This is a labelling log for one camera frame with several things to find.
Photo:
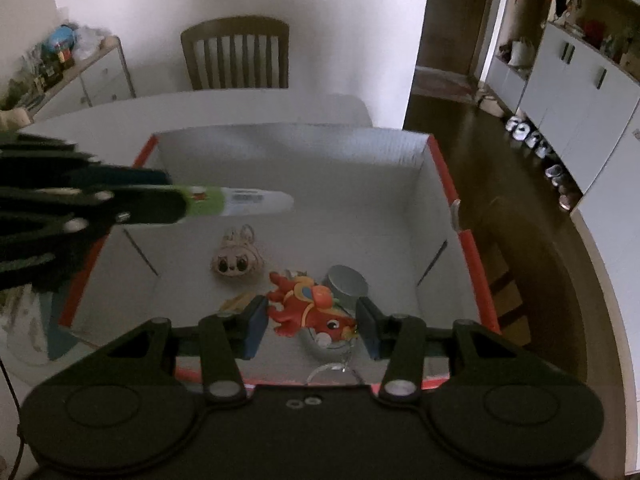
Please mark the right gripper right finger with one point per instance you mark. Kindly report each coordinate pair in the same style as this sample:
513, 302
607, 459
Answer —
401, 342

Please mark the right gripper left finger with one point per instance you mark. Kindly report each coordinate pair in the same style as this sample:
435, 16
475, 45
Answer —
226, 338

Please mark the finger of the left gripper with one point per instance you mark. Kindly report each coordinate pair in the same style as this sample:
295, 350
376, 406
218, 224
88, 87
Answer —
55, 211
44, 165

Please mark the green white tube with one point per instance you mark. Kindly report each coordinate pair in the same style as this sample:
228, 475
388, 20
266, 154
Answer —
209, 201

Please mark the red dragon toy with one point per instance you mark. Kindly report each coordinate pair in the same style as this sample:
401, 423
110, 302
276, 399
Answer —
300, 303

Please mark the grey round tin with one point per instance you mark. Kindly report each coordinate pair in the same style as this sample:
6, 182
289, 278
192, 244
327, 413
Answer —
346, 284

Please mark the beige plush bunny toy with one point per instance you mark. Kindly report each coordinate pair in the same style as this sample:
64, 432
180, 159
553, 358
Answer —
237, 255

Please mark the clear wine glass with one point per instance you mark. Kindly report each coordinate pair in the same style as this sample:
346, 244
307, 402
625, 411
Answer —
334, 356

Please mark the white sideboard cabinet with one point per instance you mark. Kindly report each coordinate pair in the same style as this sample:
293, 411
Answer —
43, 87

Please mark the red white cardboard box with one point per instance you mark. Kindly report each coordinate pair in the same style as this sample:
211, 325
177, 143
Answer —
378, 201

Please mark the dark wooden chair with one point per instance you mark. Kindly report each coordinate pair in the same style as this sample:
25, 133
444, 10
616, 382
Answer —
247, 51

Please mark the dark wooden door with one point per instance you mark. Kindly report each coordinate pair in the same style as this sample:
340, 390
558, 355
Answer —
451, 34

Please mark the white wall cabinet unit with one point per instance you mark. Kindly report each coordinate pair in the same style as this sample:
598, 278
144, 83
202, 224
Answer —
568, 71

